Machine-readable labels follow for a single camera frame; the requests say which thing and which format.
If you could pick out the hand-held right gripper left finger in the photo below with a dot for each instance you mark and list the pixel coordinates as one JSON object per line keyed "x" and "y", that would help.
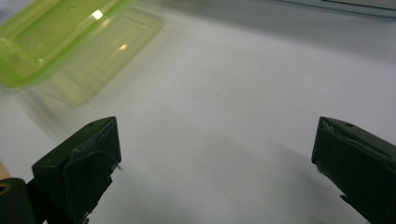
{"x": 77, "y": 174}

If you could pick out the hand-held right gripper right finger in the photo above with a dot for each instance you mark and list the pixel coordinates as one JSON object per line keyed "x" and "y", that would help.
{"x": 361, "y": 165}

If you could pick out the green rectangular plastic container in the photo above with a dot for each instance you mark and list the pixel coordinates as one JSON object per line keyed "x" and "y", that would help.
{"x": 62, "y": 43}

